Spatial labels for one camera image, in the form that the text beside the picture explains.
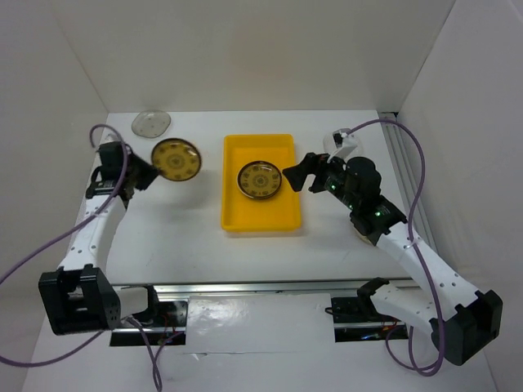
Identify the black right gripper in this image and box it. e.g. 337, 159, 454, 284
283, 149, 359, 210

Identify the yellow ornate plate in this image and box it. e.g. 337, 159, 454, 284
150, 138, 202, 182
237, 160, 283, 200

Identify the smoky clear glass plate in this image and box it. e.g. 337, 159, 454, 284
131, 109, 172, 139

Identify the cream plate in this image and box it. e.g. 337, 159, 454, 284
355, 229, 375, 247

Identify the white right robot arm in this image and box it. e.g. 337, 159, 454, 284
283, 153, 503, 366

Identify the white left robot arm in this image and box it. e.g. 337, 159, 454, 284
38, 141, 162, 336

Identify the yellow plastic bin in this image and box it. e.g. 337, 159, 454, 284
221, 134, 302, 233

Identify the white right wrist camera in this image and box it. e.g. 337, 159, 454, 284
330, 128, 358, 161

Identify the right side aluminium rail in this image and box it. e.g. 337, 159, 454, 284
381, 122, 437, 251

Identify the aluminium table rail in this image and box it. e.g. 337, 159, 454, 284
110, 278, 418, 296

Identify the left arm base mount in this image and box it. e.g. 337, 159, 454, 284
110, 294, 189, 348

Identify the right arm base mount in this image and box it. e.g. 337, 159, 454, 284
324, 278, 408, 343

